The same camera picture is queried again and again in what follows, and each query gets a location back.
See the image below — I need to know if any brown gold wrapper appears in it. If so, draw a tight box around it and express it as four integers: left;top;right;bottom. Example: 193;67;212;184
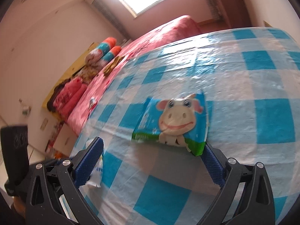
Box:
103;56;125;76

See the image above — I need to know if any grey checked curtain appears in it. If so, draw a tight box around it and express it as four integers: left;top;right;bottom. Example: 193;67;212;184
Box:
85;0;128;40

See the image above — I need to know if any white plastic wrapper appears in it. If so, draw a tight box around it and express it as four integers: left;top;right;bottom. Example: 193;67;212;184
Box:
85;139;104;188

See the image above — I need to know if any floral print pillow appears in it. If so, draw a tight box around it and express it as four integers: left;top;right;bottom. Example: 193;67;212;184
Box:
78;62;104;83

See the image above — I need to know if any white bedside cabinet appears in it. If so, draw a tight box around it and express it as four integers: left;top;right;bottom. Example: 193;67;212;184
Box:
44;119;78;160

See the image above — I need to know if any orange blue bolster pillow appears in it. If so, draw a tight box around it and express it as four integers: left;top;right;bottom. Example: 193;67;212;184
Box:
101;46;122;62
85;37;116;62

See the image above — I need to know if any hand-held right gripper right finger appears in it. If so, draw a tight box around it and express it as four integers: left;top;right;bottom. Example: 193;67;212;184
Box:
201;142;276;225

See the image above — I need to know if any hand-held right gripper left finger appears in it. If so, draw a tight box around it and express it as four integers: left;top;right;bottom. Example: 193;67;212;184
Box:
25;136;105;225

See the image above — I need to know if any yellow headboard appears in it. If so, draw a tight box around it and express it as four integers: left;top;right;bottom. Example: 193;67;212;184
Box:
42;42;100;122

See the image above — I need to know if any blue cow print bag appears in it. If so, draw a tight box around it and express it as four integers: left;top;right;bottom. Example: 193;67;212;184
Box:
131;93;209;156

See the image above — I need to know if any pink plush blanket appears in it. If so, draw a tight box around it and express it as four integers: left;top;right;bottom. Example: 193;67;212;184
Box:
47;78;88;121

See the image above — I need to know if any pink bed blanket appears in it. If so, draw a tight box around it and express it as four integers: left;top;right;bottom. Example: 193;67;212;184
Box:
67;15;202;136

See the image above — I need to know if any blue checkered tablecloth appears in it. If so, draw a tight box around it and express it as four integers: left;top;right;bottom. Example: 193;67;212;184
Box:
60;27;300;225

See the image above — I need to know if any patterned curtain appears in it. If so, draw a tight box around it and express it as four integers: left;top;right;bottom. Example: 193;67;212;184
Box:
202;0;223;21

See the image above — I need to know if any brown wooden wardrobe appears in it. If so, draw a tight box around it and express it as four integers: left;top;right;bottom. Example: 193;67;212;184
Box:
211;0;252;29

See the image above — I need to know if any small wall fixture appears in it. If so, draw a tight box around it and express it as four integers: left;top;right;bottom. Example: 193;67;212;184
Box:
19;98;32;117

